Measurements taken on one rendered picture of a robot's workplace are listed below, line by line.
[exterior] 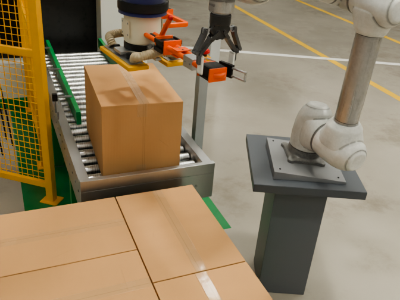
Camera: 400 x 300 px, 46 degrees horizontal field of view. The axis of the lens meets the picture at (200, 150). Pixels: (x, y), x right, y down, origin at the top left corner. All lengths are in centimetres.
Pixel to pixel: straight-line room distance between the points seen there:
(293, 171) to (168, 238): 63
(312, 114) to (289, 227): 59
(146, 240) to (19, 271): 50
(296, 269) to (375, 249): 75
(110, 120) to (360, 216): 191
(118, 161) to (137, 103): 31
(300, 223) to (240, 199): 101
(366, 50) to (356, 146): 39
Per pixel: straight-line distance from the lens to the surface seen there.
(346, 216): 337
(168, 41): 197
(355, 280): 288
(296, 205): 230
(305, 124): 215
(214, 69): 168
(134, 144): 233
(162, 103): 228
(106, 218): 214
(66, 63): 409
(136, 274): 187
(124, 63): 211
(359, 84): 194
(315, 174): 218
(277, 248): 245
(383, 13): 180
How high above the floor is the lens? 182
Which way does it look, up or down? 28 degrees down
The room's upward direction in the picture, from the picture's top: 5 degrees clockwise
